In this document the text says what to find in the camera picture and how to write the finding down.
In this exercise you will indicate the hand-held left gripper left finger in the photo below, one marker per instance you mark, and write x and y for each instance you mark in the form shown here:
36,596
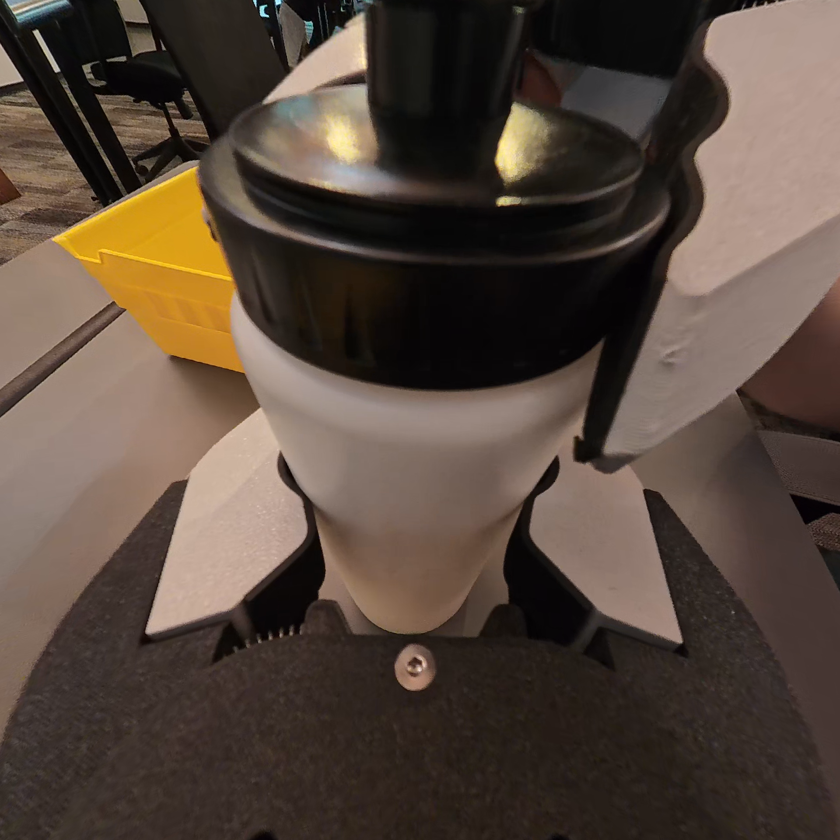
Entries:
229,544

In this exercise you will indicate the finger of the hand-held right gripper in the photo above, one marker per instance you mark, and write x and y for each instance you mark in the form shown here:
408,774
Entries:
768,197

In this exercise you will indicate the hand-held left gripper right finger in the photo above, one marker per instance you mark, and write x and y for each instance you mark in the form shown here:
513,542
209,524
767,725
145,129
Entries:
604,551

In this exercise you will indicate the white plastic bottle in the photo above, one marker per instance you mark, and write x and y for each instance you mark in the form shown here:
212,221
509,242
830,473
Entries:
407,492

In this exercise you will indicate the yellow plastic bin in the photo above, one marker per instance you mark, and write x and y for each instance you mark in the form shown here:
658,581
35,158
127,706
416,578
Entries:
164,295

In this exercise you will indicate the black bottle lid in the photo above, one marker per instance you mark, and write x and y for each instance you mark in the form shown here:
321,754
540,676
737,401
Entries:
426,295

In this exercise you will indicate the person's right forearm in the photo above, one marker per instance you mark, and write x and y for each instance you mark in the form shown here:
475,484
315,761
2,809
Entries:
800,367

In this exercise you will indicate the person's navy clothing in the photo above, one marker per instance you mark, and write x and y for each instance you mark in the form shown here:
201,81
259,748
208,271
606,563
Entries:
814,466

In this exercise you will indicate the black partition panel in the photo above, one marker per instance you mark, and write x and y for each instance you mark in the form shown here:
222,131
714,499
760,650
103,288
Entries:
223,59

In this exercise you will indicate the brown wooden leg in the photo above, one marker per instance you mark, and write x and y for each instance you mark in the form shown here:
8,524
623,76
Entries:
8,187

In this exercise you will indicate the black office chair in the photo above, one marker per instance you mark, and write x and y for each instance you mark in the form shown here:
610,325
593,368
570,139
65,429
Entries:
151,72

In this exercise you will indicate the black metal frame legs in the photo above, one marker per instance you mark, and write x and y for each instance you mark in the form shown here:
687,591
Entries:
72,111

